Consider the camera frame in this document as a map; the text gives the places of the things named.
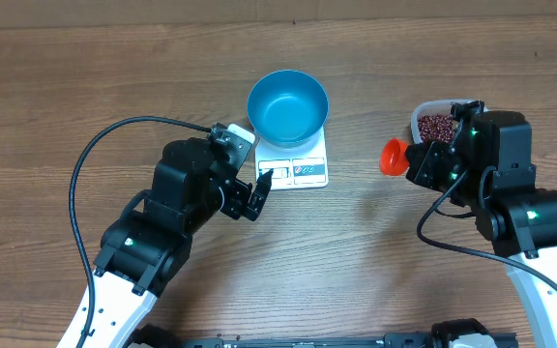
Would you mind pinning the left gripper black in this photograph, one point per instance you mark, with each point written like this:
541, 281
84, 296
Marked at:
237, 207

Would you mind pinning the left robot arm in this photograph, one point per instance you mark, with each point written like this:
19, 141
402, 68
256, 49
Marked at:
151, 240

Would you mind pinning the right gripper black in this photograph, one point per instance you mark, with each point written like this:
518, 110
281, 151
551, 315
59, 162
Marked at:
426, 160

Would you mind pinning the blue metal bowl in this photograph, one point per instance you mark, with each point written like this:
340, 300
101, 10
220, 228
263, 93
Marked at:
288, 107

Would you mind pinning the white digital kitchen scale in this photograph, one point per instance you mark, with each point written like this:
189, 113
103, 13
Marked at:
301, 167

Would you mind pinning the red measuring scoop blue handle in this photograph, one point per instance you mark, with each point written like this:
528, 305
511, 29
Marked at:
393, 161

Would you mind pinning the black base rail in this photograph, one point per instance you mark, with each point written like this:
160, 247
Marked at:
455, 333

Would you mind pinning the red beans in container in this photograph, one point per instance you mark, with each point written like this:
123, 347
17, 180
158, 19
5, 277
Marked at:
437, 127

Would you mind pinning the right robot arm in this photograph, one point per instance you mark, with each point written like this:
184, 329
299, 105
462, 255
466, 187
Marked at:
488, 167

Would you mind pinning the clear plastic container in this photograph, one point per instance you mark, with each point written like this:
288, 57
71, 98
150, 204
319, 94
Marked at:
429, 108

